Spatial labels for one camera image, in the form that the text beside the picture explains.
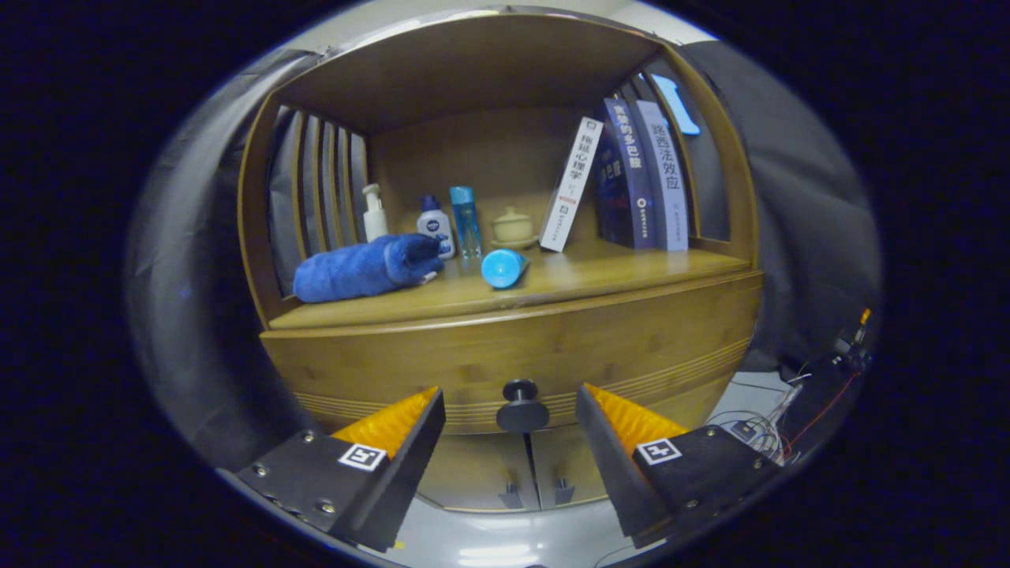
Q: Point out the white book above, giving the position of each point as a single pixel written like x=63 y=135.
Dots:
x=570 y=185

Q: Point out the white bottle with blue cap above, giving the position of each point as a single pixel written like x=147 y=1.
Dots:
x=436 y=229

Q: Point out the black drawer knob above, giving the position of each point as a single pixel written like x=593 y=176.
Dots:
x=522 y=414

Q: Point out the beige lidded teacup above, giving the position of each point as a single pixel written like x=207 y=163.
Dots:
x=513 y=229

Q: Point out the wooden cabinet door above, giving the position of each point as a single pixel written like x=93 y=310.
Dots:
x=473 y=473
x=572 y=473

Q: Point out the clear blue bottle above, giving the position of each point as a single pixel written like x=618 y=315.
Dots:
x=465 y=225

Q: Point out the blue rolled towel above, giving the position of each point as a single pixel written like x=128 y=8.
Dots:
x=355 y=270

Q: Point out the wooden countertop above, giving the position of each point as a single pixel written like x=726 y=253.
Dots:
x=600 y=272

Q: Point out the blue cosmetic tube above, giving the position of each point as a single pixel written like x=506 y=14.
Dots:
x=501 y=268

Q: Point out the white pump bottle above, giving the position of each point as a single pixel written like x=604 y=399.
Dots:
x=375 y=225

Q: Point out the black device with orange tip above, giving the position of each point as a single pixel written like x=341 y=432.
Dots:
x=821 y=402

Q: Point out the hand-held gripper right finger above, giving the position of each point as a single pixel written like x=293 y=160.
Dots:
x=619 y=473

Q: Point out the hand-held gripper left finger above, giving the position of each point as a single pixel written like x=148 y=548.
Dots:
x=394 y=481

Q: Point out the dark blue book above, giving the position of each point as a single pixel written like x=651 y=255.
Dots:
x=631 y=166

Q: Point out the pale purple book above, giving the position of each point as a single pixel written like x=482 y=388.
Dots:
x=669 y=181

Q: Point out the wooden cabinet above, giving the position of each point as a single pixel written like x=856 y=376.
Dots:
x=473 y=150

